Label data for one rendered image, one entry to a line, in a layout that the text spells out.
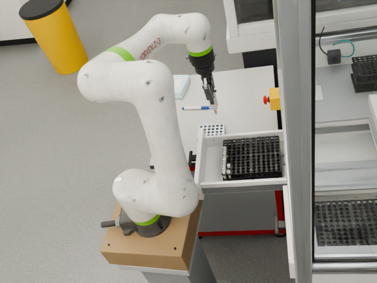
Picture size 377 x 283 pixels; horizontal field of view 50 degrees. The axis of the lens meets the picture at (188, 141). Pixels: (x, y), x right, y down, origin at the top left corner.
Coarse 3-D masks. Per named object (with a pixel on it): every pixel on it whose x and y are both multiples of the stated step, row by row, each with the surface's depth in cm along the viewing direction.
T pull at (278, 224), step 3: (276, 216) 134; (276, 219) 134; (276, 222) 133; (279, 222) 133; (282, 222) 132; (285, 222) 132; (276, 225) 132; (279, 225) 132; (282, 225) 132; (285, 225) 132; (276, 228) 132; (279, 228) 132; (282, 228) 131; (285, 228) 131; (276, 231) 131; (276, 234) 130
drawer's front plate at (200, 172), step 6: (204, 132) 169; (198, 138) 164; (204, 138) 168; (198, 144) 162; (204, 144) 167; (198, 150) 160; (204, 150) 166; (198, 156) 158; (204, 156) 165; (198, 162) 156; (204, 162) 164; (198, 168) 154; (204, 168) 163; (198, 174) 152; (204, 174) 162; (198, 180) 150; (204, 180) 161; (198, 186) 150
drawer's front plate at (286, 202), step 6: (288, 204) 135; (288, 210) 133; (288, 216) 132; (288, 222) 130; (288, 228) 129; (288, 234) 127; (288, 240) 126; (288, 246) 125; (288, 252) 123; (288, 258) 122; (294, 264) 121; (294, 270) 124; (294, 276) 127
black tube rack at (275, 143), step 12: (228, 144) 162; (240, 144) 161; (252, 144) 160; (264, 144) 158; (276, 144) 157; (228, 156) 158; (240, 156) 157; (252, 156) 156; (264, 156) 158; (276, 156) 153; (228, 168) 154; (240, 168) 153; (252, 168) 151; (264, 168) 150; (276, 168) 149; (228, 180) 155
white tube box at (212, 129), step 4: (204, 124) 188; (208, 124) 187; (212, 124) 187; (216, 124) 186; (220, 124) 186; (224, 124) 185; (204, 128) 186; (208, 128) 186; (212, 128) 185; (216, 128) 185; (220, 128) 185; (224, 128) 184; (208, 132) 185; (212, 132) 184; (216, 132) 184; (220, 132) 184; (224, 132) 183
